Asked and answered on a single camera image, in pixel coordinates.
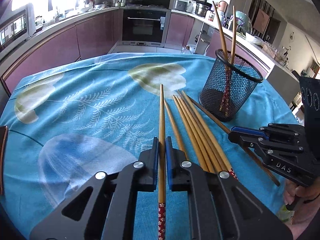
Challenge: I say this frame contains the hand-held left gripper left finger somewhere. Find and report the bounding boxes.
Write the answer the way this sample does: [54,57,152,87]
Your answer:
[29,137,160,240]

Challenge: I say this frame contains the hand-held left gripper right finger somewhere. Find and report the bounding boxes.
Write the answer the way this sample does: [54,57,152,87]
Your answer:
[165,136,293,240]

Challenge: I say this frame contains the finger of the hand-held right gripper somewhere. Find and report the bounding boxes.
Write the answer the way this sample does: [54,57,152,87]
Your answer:
[228,131,313,188]
[230,123,307,145]

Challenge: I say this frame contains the wooden chopstick floral red end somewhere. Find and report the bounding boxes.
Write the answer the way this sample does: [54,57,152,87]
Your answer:
[212,1,232,112]
[158,84,166,240]
[224,5,237,118]

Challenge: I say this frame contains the bunch of wooden chopsticks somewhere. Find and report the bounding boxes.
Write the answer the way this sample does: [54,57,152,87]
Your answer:
[164,90,281,187]

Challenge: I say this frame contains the black mesh utensil holder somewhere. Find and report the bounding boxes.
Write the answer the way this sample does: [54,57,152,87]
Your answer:
[199,49,264,122]

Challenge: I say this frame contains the person's right hand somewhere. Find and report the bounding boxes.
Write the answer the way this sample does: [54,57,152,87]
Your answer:
[284,179,320,230]

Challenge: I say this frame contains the clear plastic basket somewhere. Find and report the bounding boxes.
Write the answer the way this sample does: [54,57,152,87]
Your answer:
[262,41,287,63]

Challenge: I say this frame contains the blue leaf print tablecloth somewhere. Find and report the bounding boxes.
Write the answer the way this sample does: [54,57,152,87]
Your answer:
[0,52,307,240]

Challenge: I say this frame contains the white bowl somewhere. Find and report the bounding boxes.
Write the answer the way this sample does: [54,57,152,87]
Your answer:
[246,32,262,46]

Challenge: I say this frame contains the teal round glass object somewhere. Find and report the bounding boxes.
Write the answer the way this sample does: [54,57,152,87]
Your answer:
[233,11,253,35]

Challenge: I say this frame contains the purple kitchen cabinet run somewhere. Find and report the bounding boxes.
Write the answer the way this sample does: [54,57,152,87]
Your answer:
[165,10,272,77]
[0,6,124,93]

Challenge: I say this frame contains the built-in black oven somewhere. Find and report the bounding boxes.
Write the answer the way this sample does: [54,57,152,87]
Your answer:
[122,7,171,47]

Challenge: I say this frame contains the pink kettle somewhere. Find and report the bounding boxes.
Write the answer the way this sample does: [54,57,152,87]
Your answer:
[217,1,229,18]

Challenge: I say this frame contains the stainless steel stock pot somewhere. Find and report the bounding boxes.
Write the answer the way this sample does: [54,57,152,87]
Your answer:
[194,1,213,17]

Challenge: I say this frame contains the white microwave oven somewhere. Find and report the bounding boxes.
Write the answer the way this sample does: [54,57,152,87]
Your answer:
[0,4,36,53]

